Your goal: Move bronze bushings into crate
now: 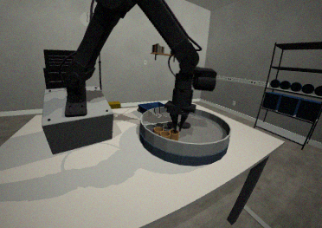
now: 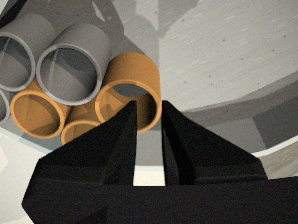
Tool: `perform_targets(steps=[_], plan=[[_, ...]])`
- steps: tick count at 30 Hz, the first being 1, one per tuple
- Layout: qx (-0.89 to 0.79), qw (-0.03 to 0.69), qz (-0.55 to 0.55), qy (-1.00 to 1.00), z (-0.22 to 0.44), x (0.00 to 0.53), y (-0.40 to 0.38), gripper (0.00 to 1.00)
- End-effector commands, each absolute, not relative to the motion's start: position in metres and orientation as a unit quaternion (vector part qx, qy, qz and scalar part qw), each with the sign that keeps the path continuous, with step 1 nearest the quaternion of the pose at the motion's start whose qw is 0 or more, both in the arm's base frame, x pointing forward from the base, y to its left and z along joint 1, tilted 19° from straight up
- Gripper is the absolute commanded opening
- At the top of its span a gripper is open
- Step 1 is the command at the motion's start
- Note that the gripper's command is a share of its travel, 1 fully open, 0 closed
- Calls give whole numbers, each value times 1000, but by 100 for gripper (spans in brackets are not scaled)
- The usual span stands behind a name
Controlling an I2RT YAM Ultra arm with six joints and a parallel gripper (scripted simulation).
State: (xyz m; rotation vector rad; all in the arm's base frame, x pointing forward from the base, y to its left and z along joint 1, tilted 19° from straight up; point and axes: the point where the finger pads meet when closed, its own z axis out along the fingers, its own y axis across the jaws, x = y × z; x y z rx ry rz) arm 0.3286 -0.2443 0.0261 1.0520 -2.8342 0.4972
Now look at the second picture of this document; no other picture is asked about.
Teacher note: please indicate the bronze bushing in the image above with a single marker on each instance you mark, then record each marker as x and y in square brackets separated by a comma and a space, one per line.
[135, 69]
[81, 119]
[36, 116]

